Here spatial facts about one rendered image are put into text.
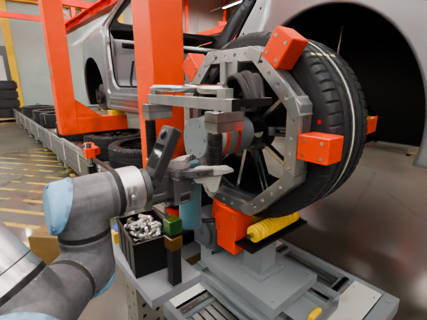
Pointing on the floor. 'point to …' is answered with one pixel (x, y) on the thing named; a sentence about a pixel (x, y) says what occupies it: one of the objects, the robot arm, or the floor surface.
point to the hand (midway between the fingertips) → (213, 160)
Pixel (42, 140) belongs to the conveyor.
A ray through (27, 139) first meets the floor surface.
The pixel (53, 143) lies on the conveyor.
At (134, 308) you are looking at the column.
